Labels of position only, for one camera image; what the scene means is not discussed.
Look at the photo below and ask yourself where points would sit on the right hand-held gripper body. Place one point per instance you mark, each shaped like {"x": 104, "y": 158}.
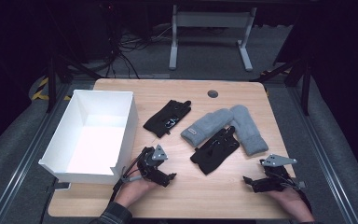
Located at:
{"x": 276, "y": 179}

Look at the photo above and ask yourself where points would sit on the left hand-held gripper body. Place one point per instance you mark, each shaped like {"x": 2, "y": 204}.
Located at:
{"x": 150, "y": 165}

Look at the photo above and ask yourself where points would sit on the black knit glove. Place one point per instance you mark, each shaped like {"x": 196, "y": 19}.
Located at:
{"x": 164, "y": 119}
{"x": 213, "y": 154}

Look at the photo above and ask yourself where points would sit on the white rectangular storage box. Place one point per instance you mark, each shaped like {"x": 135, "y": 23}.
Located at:
{"x": 99, "y": 140}

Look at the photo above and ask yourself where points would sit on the person's right hand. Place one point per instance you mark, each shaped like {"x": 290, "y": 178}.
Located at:
{"x": 292, "y": 202}

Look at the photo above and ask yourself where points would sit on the person's left hand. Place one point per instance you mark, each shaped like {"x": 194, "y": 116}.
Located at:
{"x": 133, "y": 191}

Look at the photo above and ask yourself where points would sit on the grey round table grommet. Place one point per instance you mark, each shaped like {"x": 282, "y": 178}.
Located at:
{"x": 212, "y": 93}

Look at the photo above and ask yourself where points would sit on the black metal stand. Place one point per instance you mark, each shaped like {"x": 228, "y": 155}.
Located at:
{"x": 306, "y": 87}
{"x": 52, "y": 81}

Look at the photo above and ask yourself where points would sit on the aluminium floor rail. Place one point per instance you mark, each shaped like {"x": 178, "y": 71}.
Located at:
{"x": 323, "y": 155}
{"x": 28, "y": 155}

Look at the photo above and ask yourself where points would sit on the white metal desk frame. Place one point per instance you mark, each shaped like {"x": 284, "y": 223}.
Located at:
{"x": 211, "y": 19}

